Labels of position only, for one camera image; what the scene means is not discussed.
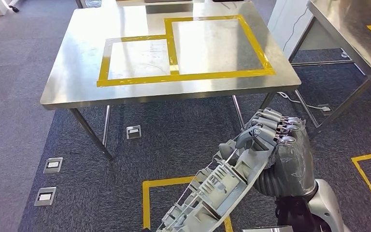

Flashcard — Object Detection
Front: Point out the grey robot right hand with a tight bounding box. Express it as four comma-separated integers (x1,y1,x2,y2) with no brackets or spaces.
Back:
218,107,318,199

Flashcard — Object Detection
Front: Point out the white floor cable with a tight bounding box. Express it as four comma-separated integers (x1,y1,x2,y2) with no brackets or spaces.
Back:
276,49,349,113

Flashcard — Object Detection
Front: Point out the steel workbench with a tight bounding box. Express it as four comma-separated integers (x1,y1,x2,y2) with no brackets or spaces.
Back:
40,0,302,161

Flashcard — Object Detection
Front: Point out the grey plastic wheel cover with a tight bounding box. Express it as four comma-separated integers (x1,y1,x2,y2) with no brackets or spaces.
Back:
156,141,277,232

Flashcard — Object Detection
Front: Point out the white partition panel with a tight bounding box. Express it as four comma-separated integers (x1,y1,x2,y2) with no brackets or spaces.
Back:
267,0,316,60

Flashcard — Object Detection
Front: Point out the steel floor outlet box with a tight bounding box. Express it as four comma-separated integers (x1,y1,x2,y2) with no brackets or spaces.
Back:
34,187,57,207
317,104,333,116
43,157,64,174
126,125,143,140

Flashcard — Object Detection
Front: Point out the steel table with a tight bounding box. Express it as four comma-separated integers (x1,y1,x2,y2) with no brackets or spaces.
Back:
289,0,371,140

